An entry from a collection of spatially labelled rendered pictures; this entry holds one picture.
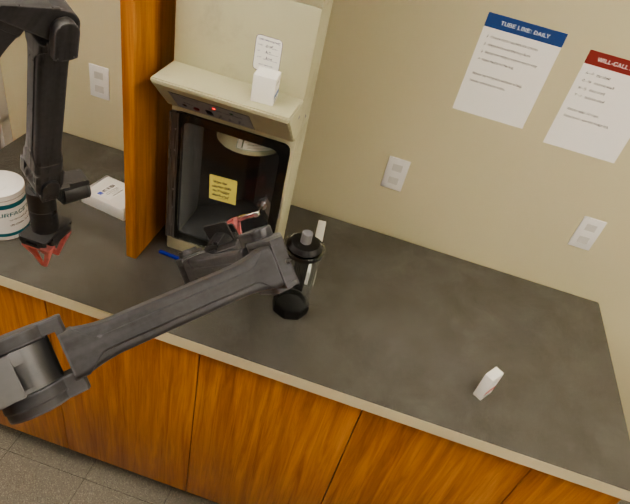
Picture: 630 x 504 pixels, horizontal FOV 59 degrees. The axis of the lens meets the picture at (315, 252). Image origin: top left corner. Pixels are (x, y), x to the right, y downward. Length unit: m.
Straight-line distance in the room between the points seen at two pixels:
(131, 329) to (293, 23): 0.76
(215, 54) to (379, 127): 0.63
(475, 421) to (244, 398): 0.61
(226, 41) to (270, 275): 0.67
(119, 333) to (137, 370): 0.94
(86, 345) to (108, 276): 0.86
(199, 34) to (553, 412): 1.28
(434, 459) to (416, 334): 0.33
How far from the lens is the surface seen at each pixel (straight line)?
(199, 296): 0.77
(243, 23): 1.30
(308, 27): 1.25
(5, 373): 0.73
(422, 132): 1.76
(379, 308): 1.64
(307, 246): 1.39
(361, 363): 1.48
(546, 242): 1.95
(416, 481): 1.71
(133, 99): 1.38
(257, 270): 0.80
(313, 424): 1.59
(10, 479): 2.37
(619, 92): 1.74
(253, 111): 1.22
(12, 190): 1.68
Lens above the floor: 2.05
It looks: 39 degrees down
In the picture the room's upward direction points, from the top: 15 degrees clockwise
